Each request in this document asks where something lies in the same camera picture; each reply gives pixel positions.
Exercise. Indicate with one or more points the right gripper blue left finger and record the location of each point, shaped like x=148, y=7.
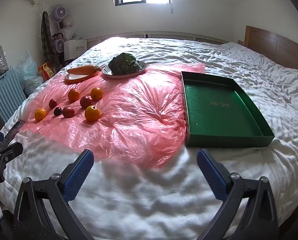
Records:
x=31, y=219

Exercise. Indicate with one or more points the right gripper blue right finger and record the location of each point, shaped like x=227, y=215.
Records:
x=259, y=219

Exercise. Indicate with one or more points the small orange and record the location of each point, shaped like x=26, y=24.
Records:
x=40, y=114

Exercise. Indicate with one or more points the small red apple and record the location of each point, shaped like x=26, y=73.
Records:
x=52, y=104

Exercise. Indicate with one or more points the dark purple plum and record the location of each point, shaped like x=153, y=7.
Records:
x=57, y=111

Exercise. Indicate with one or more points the red apple front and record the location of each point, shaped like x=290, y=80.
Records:
x=68, y=112

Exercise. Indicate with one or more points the smooth orange with stem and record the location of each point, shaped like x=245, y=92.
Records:
x=92, y=113

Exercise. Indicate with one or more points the smartphone red case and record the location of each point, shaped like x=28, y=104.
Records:
x=11, y=134

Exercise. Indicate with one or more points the light blue suitcase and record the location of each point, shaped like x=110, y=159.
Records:
x=11, y=94

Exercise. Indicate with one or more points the translucent blue plastic bag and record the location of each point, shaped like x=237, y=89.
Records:
x=28, y=74

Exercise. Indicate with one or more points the red yellow snack bag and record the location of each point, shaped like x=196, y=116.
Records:
x=45, y=71

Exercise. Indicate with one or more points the white bed duvet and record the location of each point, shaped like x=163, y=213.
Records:
x=145, y=182

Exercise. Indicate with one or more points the orange oval dish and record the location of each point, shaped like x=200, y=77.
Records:
x=78, y=78

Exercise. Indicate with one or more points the plaid scarf hanging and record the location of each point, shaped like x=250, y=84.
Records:
x=48, y=48

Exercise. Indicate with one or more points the green shallow tray box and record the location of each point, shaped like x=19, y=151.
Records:
x=219, y=114

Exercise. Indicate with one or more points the orange carrot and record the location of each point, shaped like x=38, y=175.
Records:
x=84, y=70

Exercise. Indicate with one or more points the white cardboard box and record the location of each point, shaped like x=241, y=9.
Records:
x=74, y=49

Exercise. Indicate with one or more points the grey rimmed white plate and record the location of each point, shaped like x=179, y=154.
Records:
x=108, y=73

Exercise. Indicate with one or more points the pink plastic sheet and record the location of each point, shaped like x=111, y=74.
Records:
x=142, y=119

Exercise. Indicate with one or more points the green leafy vegetable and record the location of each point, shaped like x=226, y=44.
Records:
x=123, y=64

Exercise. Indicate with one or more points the wooden headboard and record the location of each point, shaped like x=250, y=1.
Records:
x=277, y=48

